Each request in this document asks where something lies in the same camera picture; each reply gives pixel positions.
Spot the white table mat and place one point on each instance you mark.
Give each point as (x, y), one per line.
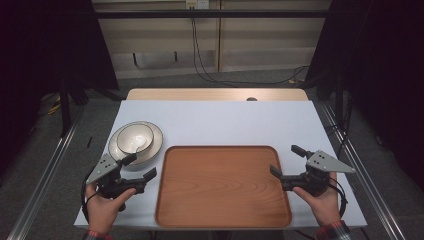
(220, 123)

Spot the person's left hand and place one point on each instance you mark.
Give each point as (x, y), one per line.
(101, 213)

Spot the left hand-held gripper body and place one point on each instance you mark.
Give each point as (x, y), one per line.
(104, 168)

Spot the stack of white bowls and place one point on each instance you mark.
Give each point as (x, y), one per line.
(156, 140)

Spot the small black pen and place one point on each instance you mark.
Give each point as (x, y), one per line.
(89, 142)

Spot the black horizontal bar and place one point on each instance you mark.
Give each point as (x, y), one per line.
(206, 14)

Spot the white bowl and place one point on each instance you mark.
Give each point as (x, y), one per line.
(135, 137)

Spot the wooden tray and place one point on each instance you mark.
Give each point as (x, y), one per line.
(221, 190)

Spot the person's right hand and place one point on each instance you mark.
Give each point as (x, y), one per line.
(325, 208)

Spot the black metal stand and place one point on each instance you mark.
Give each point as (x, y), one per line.
(65, 106)
(339, 100)

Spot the dark curtain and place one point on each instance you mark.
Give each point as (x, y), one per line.
(40, 60)
(383, 66)

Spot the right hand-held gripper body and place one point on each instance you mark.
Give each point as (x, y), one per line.
(325, 163)

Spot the white wall socket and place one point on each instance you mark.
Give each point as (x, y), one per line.
(198, 3)

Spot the metal floor rail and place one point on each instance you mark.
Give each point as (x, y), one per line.
(366, 173)
(43, 176)

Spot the dark table grommet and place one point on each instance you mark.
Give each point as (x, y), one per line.
(251, 99)

